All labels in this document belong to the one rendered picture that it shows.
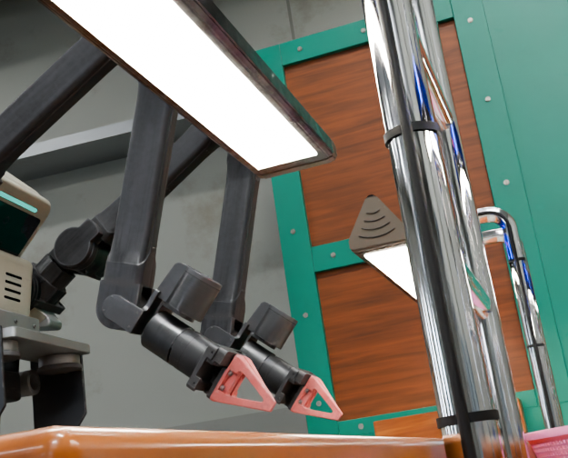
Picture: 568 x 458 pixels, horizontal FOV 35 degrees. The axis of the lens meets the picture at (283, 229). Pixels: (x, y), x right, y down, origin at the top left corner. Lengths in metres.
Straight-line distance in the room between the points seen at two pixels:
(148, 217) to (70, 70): 0.25
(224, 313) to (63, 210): 3.20
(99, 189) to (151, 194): 3.41
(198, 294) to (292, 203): 0.91
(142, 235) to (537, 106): 1.09
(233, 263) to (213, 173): 2.86
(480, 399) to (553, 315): 1.55
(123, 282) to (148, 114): 0.24
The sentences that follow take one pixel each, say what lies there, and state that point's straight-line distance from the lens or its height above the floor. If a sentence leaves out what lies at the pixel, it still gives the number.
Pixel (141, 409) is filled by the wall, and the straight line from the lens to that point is 4.35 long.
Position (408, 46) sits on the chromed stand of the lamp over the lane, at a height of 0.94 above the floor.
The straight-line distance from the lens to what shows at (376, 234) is 1.19.
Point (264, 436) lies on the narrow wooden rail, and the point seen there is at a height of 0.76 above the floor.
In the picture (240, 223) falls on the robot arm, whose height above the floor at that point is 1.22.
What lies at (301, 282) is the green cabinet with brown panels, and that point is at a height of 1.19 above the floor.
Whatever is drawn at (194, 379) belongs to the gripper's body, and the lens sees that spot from 1.16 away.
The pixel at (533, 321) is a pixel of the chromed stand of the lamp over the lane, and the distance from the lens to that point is 1.36.
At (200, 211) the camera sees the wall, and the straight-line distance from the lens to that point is 4.40.
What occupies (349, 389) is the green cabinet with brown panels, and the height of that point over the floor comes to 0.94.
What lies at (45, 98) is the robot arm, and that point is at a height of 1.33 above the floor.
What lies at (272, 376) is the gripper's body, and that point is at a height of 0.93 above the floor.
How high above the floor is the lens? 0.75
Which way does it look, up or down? 16 degrees up
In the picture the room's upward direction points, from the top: 8 degrees counter-clockwise
